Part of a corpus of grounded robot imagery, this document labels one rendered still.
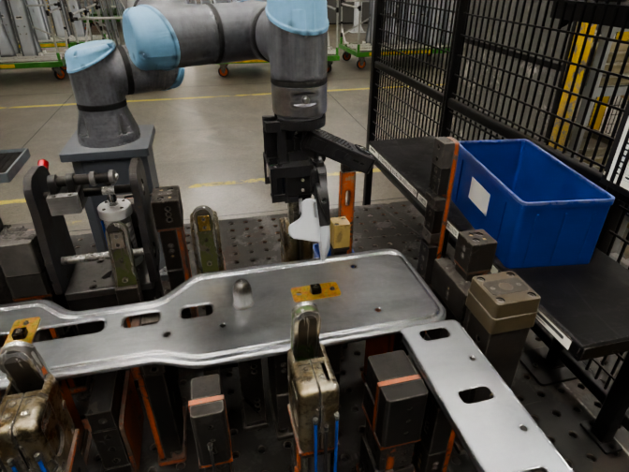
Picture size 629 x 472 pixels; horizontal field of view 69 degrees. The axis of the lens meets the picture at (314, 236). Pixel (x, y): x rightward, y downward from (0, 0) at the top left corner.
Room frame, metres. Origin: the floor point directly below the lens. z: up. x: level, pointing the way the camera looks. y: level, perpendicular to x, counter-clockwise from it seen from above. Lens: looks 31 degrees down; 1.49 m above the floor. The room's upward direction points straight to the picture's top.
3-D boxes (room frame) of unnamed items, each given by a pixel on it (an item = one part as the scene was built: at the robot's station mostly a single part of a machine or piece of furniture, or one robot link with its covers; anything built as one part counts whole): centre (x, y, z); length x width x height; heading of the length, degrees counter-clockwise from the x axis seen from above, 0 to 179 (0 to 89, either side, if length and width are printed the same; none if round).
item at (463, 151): (0.82, -0.40, 1.10); 0.30 x 0.17 x 0.13; 6
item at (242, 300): (0.61, 0.12, 1.02); 0.03 x 0.03 x 0.07
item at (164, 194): (0.79, 0.28, 0.91); 0.07 x 0.05 x 0.42; 14
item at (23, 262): (0.71, 0.53, 0.89); 0.13 x 0.11 x 0.38; 14
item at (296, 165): (0.63, 0.03, 1.25); 0.09 x 0.08 x 0.12; 104
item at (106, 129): (1.16, 0.53, 1.15); 0.15 x 0.15 x 0.10
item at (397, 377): (0.47, -0.12, 0.84); 0.11 x 0.10 x 0.28; 14
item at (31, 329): (0.52, 0.45, 1.01); 0.08 x 0.04 x 0.01; 15
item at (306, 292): (0.64, 0.00, 1.01); 0.08 x 0.04 x 0.01; 104
